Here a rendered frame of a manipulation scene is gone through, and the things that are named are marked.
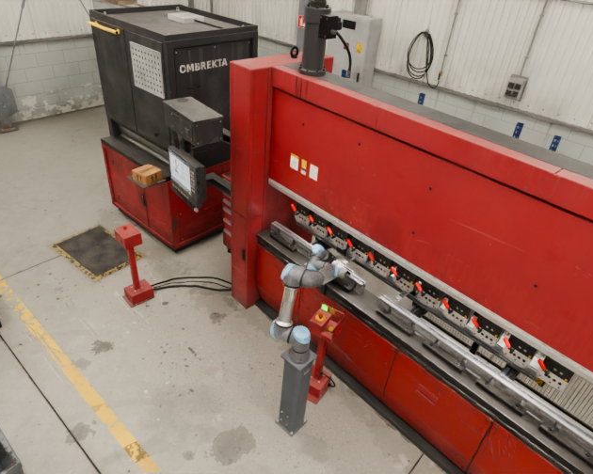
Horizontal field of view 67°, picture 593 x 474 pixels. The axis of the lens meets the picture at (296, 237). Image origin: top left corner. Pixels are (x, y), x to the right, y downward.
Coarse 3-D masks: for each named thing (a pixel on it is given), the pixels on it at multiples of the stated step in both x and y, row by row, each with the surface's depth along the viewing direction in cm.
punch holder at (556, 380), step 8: (544, 360) 244; (552, 360) 241; (552, 368) 243; (560, 368) 239; (544, 376) 247; (552, 376) 244; (560, 376) 241; (568, 376) 237; (552, 384) 246; (560, 384) 243
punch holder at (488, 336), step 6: (480, 318) 266; (486, 318) 263; (480, 324) 267; (486, 324) 264; (492, 324) 261; (474, 330) 271; (486, 330) 266; (492, 330) 262; (498, 330) 259; (504, 330) 263; (480, 336) 270; (486, 336) 268; (492, 336) 263; (498, 336) 261; (486, 342) 268; (492, 342) 265
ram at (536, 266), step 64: (320, 128) 309; (320, 192) 332; (384, 192) 286; (448, 192) 252; (512, 192) 225; (448, 256) 267; (512, 256) 237; (576, 256) 213; (512, 320) 250; (576, 320) 224
